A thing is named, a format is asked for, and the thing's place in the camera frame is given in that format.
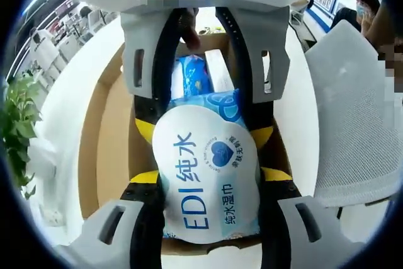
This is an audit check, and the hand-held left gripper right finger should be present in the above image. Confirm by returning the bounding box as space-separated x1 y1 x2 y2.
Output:
258 166 363 269

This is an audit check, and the person's right hand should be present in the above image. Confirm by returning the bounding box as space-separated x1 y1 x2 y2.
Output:
179 9 202 51

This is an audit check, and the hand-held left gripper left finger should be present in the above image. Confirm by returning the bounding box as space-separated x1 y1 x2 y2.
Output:
67 169 168 269

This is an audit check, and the small white carton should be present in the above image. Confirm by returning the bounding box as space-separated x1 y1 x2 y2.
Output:
204 48 236 93

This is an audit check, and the blue tissue pack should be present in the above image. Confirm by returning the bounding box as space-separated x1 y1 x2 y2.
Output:
171 54 218 100

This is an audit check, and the brown cardboard shoe box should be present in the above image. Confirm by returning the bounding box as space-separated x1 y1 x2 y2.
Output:
77 33 292 256

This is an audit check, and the white mesh office chair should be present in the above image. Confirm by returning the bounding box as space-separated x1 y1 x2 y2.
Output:
304 18 403 219

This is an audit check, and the green potted plant white pot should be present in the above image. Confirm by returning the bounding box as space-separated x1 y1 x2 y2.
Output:
2 75 64 200

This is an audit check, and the blue white wet wipes pack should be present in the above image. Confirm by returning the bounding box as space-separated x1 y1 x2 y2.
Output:
150 88 263 245

